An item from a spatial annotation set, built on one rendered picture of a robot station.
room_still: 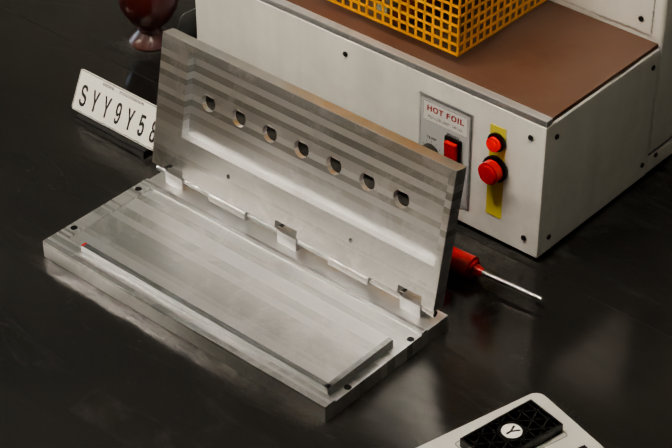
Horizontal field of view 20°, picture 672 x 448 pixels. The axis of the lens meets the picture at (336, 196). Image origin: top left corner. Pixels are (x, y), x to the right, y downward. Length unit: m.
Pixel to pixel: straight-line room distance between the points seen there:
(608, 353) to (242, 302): 0.41
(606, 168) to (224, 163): 0.45
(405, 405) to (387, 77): 0.43
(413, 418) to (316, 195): 0.30
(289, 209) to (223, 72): 0.18
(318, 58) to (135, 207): 0.29
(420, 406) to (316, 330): 0.15
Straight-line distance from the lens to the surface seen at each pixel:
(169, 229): 2.23
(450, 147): 2.20
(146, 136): 2.39
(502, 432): 1.96
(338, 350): 2.05
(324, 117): 2.11
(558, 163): 2.16
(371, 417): 2.00
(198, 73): 2.23
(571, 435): 1.98
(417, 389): 2.04
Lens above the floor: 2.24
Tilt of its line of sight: 35 degrees down
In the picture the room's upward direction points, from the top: straight up
